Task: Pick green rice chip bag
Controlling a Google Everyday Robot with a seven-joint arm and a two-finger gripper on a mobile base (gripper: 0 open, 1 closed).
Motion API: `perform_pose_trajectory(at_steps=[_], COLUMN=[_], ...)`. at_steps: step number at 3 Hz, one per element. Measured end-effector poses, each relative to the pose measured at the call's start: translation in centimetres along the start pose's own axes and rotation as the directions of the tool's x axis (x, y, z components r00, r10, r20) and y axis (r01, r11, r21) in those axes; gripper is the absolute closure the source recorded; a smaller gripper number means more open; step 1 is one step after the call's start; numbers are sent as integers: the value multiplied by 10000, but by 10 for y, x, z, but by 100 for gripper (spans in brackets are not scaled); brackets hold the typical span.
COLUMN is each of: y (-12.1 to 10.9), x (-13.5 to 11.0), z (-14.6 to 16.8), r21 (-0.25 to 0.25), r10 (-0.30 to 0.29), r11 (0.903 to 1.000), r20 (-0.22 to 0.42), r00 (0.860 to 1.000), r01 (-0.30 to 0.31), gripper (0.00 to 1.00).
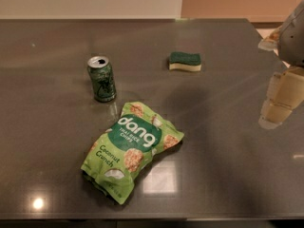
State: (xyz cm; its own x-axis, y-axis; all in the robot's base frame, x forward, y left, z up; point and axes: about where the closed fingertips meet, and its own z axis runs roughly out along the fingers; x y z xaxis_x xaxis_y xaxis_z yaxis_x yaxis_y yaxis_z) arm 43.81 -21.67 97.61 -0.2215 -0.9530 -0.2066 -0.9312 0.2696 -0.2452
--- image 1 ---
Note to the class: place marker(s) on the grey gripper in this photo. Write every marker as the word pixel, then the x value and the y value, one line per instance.
pixel 294 38

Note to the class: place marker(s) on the green rice chip bag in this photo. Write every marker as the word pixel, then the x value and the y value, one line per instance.
pixel 116 159

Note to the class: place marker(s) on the green and yellow sponge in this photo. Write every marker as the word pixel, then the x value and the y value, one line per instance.
pixel 185 61

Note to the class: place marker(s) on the green soda can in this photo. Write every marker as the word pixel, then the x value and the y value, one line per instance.
pixel 101 74

